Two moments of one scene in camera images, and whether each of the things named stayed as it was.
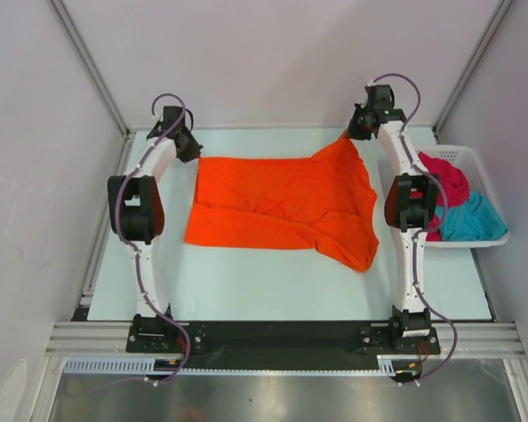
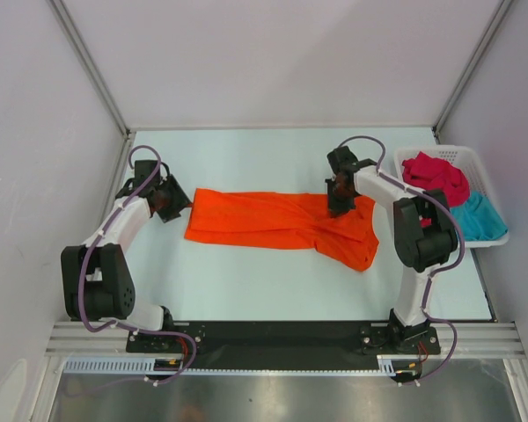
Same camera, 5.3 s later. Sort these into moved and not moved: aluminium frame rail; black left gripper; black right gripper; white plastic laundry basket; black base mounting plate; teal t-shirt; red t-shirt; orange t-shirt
Moved: orange t-shirt; black left gripper; black right gripper
Not moved: black base mounting plate; white plastic laundry basket; teal t-shirt; red t-shirt; aluminium frame rail
